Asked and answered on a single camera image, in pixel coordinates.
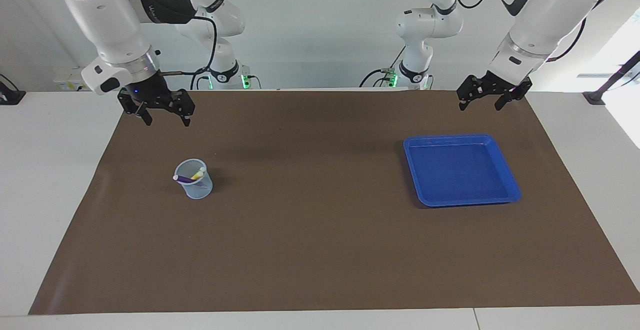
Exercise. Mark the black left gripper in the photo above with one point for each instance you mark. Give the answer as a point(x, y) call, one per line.
point(500, 86)

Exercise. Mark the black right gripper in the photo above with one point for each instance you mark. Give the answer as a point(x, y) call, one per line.
point(147, 90)

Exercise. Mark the purple highlighter pen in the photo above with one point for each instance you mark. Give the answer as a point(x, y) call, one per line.
point(184, 178)

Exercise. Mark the yellow highlighter pen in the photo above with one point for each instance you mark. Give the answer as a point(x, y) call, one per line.
point(195, 175)

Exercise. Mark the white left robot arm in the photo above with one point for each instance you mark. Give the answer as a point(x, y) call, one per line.
point(545, 15)

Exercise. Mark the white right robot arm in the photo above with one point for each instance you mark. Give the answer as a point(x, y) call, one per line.
point(110, 25)

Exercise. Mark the blue plastic tray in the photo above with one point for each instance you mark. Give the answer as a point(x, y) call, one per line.
point(460, 170)

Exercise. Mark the blue mesh pen cup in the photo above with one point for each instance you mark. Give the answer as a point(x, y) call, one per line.
point(197, 190)

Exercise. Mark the black stand with pole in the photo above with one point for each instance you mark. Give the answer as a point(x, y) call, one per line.
point(595, 97)

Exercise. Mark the black table clamp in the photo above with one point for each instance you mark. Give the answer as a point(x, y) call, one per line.
point(10, 97)

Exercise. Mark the brown table mat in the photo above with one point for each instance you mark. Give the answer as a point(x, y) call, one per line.
point(310, 230)

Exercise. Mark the white wall socket box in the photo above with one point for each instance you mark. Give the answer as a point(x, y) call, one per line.
point(67, 80)

